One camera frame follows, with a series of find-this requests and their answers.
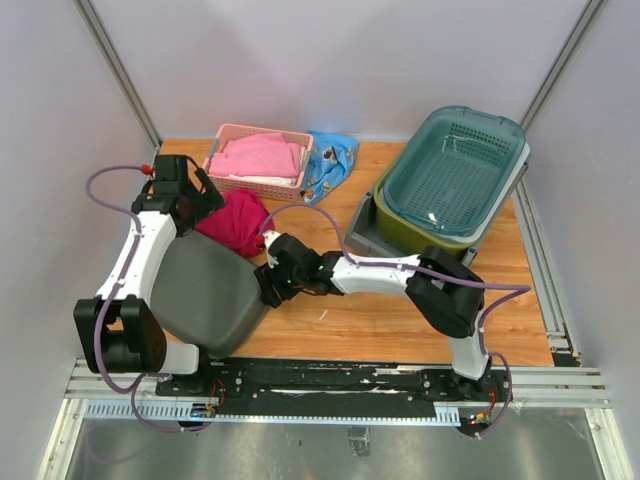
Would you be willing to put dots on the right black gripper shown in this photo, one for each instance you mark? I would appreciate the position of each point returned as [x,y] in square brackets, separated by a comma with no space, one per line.
[266,279]

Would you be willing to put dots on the white folded cloth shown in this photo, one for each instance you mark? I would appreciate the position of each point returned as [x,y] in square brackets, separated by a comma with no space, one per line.
[278,165]

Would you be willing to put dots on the pink folded cloth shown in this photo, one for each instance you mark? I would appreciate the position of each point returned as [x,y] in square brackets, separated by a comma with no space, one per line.
[220,163]

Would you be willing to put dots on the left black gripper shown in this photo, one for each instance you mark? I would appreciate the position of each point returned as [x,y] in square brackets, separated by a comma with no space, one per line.
[212,200]

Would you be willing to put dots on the grey plastic tray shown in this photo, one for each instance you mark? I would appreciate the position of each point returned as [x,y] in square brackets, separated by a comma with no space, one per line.
[363,236]

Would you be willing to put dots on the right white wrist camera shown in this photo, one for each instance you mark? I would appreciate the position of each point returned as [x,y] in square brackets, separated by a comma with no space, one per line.
[267,239]

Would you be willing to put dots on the olive green plastic tub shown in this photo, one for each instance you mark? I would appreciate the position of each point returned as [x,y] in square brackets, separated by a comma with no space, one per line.
[406,236]

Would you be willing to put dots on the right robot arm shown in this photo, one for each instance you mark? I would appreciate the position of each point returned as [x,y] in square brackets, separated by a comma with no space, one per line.
[445,292]

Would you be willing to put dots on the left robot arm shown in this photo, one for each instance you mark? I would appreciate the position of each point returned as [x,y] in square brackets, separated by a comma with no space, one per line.
[121,338]

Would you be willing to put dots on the white perforated plastic basket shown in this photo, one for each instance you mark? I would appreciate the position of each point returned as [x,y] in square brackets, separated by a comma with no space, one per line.
[480,232]

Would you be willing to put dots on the pink plastic basket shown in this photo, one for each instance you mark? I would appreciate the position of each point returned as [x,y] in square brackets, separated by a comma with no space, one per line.
[229,132]

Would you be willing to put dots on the teal translucent perforated basket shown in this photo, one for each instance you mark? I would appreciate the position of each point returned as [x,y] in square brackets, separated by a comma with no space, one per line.
[453,169]

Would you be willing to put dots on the blue patterned cloth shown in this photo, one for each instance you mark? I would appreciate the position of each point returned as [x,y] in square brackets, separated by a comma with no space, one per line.
[330,162]

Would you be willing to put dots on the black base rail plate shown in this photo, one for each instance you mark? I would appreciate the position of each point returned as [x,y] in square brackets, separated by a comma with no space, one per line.
[331,389]

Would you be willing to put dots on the dark grey plastic tub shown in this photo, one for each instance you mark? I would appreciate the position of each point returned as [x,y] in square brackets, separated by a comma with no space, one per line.
[206,294]

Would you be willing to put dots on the magenta crumpled cloth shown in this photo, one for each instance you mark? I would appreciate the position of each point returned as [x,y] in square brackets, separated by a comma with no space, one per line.
[238,224]

